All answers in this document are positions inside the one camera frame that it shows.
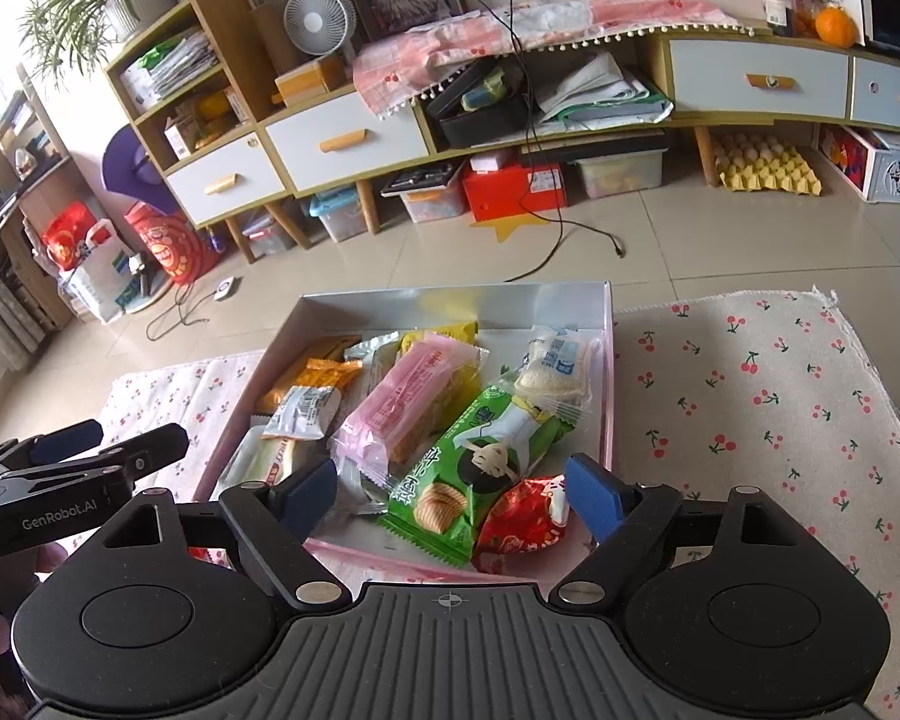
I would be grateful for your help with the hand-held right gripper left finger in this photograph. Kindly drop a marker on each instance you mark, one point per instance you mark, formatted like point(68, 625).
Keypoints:
point(311, 491)

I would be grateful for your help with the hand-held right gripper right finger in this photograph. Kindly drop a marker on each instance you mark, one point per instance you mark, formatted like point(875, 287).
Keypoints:
point(592, 496)

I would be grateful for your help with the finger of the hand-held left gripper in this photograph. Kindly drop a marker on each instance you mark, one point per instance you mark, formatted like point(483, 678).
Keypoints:
point(150, 450)
point(64, 439)

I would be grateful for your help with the small white chocolate packet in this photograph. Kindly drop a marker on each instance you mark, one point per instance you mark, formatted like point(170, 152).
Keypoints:
point(304, 412)

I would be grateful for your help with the red snack packet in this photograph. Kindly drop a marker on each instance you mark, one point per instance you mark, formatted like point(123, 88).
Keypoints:
point(517, 532)

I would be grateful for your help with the orange snack packet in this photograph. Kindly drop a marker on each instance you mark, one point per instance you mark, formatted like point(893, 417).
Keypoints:
point(322, 381)

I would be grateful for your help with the pink snack packet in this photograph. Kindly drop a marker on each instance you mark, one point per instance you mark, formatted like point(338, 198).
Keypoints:
point(405, 405)

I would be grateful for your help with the yellow snack packet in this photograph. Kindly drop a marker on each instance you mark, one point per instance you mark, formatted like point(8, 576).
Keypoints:
point(450, 334)

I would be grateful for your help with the pink box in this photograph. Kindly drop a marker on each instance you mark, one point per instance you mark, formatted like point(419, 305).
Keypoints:
point(420, 307)

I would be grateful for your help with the white blue snack packet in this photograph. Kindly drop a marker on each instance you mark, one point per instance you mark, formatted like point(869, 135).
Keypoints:
point(555, 367)

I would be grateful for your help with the silver green snack packet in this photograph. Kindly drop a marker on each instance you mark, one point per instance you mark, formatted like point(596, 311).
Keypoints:
point(367, 360)

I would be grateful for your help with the white printed bag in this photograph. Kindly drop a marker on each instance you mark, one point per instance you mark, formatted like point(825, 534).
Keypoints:
point(105, 277)

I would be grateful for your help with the small white floor device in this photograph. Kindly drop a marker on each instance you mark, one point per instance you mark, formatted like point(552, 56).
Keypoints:
point(225, 289)

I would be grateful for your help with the cherry print tablecloth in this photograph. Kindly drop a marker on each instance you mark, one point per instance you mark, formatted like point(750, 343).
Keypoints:
point(757, 405)

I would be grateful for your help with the red gift bag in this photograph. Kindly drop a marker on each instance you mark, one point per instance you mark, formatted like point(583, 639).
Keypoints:
point(67, 236)

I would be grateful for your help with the red printed bag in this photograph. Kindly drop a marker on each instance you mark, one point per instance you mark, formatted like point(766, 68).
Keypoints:
point(172, 244)

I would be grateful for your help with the clear plastic storage bin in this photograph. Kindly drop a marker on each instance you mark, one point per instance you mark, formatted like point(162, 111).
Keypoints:
point(619, 172)
point(427, 202)
point(266, 236)

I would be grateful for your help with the dark wooden desk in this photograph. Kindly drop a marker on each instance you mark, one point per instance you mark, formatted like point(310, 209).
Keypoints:
point(22, 187)

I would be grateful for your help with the clear bin with blue lid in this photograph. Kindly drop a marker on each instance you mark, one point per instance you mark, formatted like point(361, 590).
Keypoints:
point(337, 219)

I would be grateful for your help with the yellow star mat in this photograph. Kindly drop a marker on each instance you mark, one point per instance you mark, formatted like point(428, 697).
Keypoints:
point(521, 229)

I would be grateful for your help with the white drawer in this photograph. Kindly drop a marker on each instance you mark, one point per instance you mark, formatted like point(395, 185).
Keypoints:
point(225, 181)
point(757, 79)
point(345, 142)
point(892, 97)

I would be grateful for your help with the purple round object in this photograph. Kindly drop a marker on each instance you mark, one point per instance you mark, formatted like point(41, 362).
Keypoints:
point(135, 169)

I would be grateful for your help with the red box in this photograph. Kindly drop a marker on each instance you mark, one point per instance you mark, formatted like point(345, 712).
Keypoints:
point(510, 195)

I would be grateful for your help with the wooden shelf cabinet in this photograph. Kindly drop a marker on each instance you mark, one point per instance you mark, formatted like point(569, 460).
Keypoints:
point(225, 127)

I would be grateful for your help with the black tray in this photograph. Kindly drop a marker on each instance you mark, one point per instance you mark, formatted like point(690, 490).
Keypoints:
point(424, 176)

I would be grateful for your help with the yellow item on shelf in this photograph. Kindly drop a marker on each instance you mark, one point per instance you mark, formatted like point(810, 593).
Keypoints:
point(214, 112)

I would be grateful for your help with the small white box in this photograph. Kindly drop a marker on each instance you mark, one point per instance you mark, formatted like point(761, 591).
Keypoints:
point(491, 161)

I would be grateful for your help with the small orange white carton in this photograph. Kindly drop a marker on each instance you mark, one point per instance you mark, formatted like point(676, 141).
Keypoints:
point(238, 105)

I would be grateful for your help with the yellow egg tray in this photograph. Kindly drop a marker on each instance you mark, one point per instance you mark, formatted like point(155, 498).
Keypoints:
point(765, 169)

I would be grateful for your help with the stack of papers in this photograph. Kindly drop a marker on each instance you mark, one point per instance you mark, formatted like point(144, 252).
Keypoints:
point(169, 67)

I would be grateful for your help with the wooden television cabinet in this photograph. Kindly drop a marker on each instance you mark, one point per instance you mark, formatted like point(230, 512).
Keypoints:
point(690, 124)

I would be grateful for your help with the black storage box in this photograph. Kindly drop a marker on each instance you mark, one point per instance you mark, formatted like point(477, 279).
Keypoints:
point(480, 124)

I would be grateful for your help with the pile of papers and bags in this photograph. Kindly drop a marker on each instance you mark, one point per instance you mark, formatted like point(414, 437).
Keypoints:
point(600, 94)

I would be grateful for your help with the flat orange box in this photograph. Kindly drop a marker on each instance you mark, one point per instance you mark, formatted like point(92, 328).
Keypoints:
point(311, 79)

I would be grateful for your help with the brown paper bag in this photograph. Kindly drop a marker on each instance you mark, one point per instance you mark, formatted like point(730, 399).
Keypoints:
point(274, 37)

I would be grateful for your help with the white printed carton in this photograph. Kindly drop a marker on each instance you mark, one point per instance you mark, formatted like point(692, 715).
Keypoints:
point(885, 165)

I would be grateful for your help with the small white desk fan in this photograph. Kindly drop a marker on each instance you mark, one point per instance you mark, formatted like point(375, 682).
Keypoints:
point(319, 19)

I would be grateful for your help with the pink cherry print cloth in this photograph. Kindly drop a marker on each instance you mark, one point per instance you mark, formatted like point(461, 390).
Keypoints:
point(555, 19)

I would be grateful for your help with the glass jar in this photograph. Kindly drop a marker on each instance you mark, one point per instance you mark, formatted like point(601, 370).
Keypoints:
point(787, 9)

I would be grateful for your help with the orange fruit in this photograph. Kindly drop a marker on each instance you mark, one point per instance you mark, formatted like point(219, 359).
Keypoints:
point(836, 26)

